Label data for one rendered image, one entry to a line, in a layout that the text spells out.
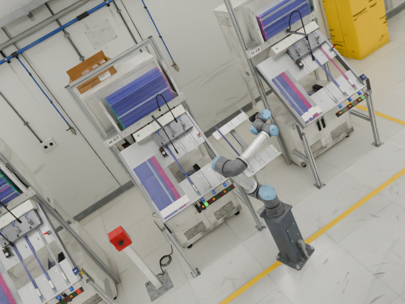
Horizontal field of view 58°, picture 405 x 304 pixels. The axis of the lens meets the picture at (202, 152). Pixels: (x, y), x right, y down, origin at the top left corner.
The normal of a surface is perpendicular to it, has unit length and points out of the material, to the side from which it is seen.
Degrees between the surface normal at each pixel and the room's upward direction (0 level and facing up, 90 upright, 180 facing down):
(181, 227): 90
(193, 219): 90
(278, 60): 44
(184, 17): 90
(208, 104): 90
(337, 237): 0
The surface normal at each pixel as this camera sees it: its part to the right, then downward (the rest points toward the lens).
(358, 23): 0.39, 0.39
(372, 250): -0.40, -0.75
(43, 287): 0.00, -0.23
